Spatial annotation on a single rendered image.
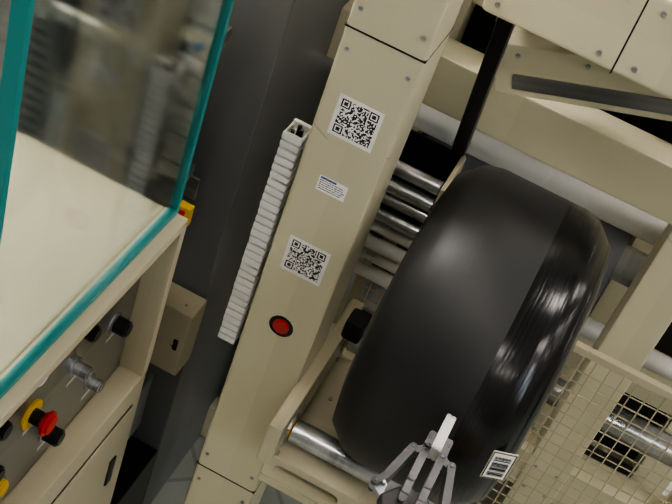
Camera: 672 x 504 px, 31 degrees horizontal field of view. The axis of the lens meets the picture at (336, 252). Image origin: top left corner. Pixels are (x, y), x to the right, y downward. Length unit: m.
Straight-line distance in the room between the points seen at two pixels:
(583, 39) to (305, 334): 0.68
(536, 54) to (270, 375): 0.74
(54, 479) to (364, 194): 0.68
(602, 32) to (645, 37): 0.07
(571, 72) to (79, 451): 1.05
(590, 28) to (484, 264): 0.41
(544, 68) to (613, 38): 0.23
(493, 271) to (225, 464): 0.81
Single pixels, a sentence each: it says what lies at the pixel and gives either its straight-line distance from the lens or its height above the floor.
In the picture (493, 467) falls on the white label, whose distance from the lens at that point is 1.88.
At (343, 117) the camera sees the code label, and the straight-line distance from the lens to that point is 1.84.
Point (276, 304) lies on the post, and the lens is 2.09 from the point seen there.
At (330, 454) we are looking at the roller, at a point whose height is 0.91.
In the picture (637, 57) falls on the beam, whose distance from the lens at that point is 1.95.
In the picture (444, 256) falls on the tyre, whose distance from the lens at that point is 1.82.
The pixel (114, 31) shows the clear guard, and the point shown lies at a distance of 1.39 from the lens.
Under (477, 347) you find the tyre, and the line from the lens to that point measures 1.80.
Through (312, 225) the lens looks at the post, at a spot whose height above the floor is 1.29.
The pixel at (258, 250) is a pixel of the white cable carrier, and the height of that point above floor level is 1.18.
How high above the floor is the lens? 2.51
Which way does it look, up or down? 39 degrees down
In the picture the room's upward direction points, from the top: 21 degrees clockwise
